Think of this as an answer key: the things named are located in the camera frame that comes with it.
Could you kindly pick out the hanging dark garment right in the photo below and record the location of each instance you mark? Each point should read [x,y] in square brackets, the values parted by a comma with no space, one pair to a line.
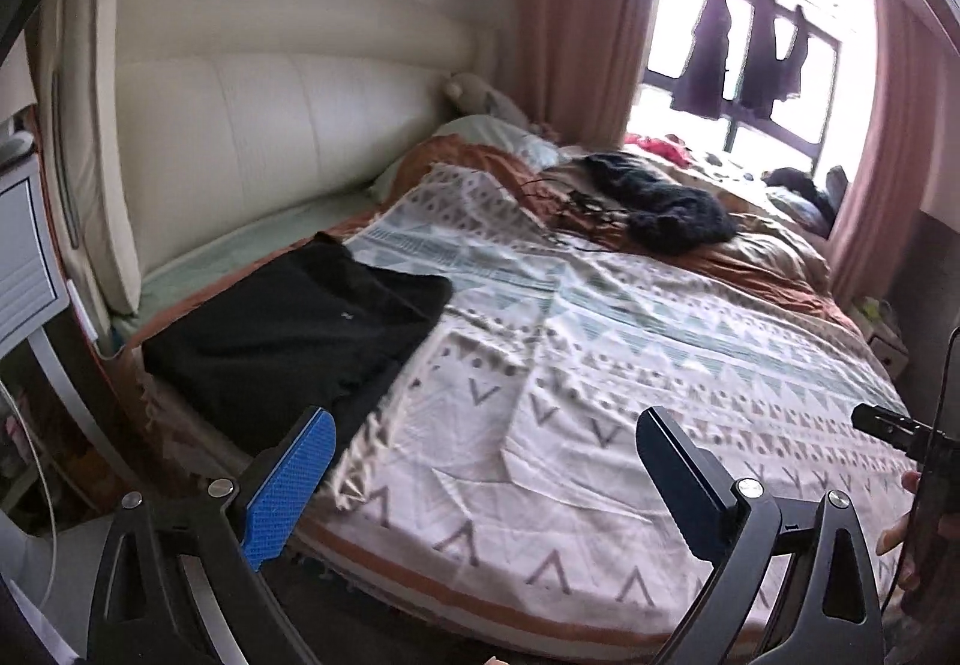
[790,68]

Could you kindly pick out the rust brown duvet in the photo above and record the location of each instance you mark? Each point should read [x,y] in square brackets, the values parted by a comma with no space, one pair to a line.
[765,259]

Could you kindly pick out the pink curtain right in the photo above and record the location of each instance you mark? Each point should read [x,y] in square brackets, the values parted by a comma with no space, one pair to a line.
[874,224]

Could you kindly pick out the patterned geometric bed blanket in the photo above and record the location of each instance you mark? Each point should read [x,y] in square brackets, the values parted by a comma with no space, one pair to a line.
[501,494]

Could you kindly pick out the hanging dark garment middle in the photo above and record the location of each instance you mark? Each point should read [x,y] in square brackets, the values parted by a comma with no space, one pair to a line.
[761,76]

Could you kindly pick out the light green pillow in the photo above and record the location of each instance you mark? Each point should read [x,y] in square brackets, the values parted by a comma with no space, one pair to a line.
[480,129]

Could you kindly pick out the cream padded headboard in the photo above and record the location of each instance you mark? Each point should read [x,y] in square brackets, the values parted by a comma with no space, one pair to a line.
[177,122]

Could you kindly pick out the dark knitted sweater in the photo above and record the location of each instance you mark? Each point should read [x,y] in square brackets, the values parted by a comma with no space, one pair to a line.
[664,217]

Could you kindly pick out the hanging dark garment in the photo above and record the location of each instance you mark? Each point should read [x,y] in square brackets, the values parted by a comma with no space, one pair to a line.
[761,76]
[790,68]
[700,89]

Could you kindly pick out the plush toy animal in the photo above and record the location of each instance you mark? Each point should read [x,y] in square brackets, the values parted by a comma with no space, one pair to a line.
[472,95]

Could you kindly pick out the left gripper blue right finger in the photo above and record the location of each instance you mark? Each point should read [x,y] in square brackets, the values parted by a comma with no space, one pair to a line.
[696,489]

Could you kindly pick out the dark clothes pile by window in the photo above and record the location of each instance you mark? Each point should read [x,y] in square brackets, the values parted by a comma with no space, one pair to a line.
[814,208]

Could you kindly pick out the black button-up shirt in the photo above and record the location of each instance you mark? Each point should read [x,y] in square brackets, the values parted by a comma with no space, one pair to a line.
[314,327]

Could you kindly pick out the pink clothing pile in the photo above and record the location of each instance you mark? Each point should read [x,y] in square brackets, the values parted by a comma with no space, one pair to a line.
[667,149]

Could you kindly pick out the pink curtain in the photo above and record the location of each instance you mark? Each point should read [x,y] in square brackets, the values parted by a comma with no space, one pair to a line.
[874,224]
[578,63]

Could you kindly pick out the white bedside cabinet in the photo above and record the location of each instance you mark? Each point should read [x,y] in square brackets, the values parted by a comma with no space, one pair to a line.
[32,285]

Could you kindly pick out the hanging dark garment left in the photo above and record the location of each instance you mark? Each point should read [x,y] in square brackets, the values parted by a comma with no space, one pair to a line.
[700,89]

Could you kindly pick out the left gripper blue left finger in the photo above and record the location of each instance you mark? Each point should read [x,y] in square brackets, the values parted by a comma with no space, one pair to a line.
[277,487]

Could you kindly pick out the person's right hand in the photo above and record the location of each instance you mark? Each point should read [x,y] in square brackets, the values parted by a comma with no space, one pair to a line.
[895,536]

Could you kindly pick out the white nightstand right side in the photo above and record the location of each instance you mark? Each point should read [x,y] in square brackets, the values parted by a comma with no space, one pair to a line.
[877,322]

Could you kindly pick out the pink curtain left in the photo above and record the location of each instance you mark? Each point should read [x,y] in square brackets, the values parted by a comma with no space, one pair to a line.
[578,63]

